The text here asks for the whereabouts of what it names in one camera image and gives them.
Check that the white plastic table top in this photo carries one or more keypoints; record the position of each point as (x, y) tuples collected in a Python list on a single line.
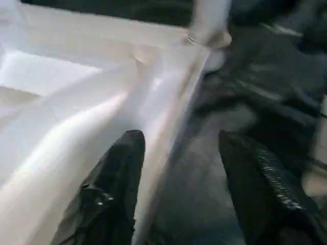
[(76, 102)]

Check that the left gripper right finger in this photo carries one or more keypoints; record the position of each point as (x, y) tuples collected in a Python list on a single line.
[(268, 194)]

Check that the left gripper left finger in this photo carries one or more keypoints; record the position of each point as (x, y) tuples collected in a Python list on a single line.
[(110, 194)]

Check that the white plastic table leg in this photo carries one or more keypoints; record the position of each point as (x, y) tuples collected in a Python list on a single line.
[(209, 23)]

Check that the black work mat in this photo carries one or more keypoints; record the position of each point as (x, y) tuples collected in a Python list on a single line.
[(255, 89)]

